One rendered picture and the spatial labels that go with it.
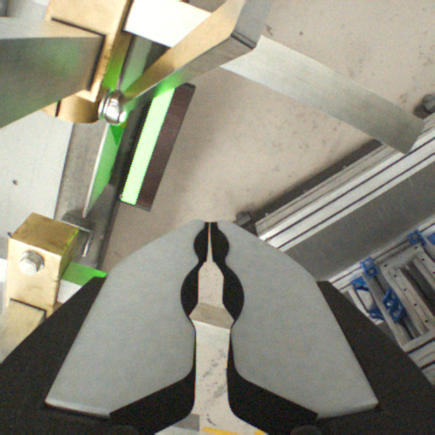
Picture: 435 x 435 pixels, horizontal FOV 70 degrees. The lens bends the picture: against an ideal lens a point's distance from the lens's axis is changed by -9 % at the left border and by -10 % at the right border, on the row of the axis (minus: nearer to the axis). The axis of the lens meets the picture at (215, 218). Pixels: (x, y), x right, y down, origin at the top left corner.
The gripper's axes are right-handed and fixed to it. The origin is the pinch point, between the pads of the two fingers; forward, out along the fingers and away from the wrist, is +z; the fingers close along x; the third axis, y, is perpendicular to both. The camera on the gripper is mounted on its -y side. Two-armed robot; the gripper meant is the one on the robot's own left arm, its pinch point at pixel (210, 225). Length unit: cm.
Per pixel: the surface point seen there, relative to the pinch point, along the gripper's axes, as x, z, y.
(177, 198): -10, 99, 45
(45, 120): -23.7, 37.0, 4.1
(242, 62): 2.1, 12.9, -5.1
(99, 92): -7.4, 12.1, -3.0
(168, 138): -4.6, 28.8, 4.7
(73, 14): -8.8, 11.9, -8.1
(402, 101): 66, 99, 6
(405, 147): 15.2, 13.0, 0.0
